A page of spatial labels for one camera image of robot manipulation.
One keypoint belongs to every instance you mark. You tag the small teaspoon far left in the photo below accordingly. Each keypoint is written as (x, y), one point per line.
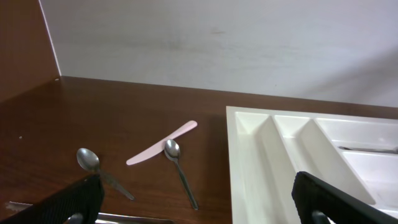
(89, 161)

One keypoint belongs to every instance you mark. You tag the large spoon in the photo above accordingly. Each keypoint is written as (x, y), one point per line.
(384, 151)

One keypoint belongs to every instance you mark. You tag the pink plastic knife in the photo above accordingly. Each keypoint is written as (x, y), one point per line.
(159, 146)

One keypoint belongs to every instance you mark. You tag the white plastic cutlery tray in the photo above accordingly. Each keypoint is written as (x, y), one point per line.
(268, 147)

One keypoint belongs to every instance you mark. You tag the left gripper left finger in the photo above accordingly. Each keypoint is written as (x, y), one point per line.
(83, 197)

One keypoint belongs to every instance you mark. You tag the small teaspoon near knife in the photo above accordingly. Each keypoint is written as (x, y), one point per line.
(173, 153)

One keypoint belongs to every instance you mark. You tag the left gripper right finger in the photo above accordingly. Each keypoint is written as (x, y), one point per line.
(319, 202)

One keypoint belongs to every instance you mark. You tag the metal tongs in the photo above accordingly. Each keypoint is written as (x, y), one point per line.
(102, 217)

